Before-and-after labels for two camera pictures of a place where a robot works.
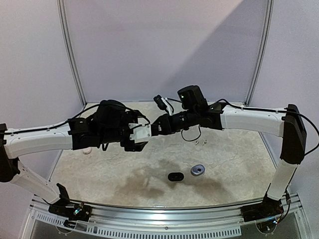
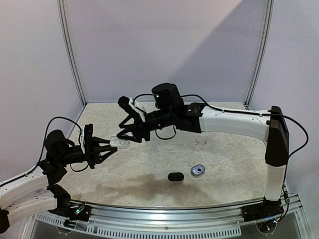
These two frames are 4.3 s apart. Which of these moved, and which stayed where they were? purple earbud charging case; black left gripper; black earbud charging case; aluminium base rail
Moved: black left gripper
Stayed: purple earbud charging case; black earbud charging case; aluminium base rail
